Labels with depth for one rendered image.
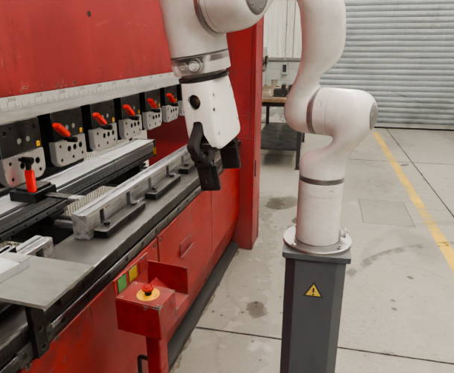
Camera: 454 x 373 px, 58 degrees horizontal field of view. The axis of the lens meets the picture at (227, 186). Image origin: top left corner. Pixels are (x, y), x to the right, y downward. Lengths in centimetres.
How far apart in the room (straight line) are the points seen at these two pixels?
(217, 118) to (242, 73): 236
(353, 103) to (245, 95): 197
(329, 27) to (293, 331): 82
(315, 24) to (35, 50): 74
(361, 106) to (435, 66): 764
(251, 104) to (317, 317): 197
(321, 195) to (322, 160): 9
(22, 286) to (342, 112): 85
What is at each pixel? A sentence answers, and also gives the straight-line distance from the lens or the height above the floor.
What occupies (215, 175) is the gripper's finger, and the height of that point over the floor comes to 134.
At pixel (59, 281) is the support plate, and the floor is 100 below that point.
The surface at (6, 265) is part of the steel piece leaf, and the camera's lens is 119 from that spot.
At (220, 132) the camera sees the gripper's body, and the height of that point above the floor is 141.
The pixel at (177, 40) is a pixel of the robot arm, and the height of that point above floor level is 153.
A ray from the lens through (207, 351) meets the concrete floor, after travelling 234.
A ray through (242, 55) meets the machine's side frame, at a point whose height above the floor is 146.
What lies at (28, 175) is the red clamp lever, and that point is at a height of 120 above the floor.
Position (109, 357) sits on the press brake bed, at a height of 50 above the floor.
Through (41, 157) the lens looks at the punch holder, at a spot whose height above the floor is 123.
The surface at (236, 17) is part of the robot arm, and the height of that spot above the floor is 156.
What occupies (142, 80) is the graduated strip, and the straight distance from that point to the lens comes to 179.
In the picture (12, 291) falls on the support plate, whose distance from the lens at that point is 107.
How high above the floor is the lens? 152
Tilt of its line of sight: 19 degrees down
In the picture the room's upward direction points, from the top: straight up
